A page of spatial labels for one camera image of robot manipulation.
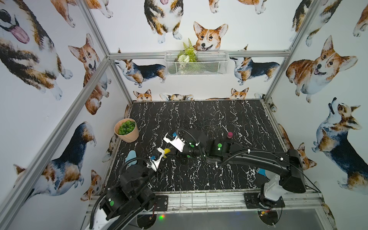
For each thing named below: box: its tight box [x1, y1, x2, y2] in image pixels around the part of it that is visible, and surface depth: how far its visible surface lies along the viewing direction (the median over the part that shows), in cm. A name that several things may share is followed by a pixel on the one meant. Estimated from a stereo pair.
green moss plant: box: [118, 120, 136, 136], surface depth 92 cm
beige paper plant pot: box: [114, 117, 140, 143], surface depth 93 cm
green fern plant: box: [177, 37, 198, 75], surface depth 86 cm
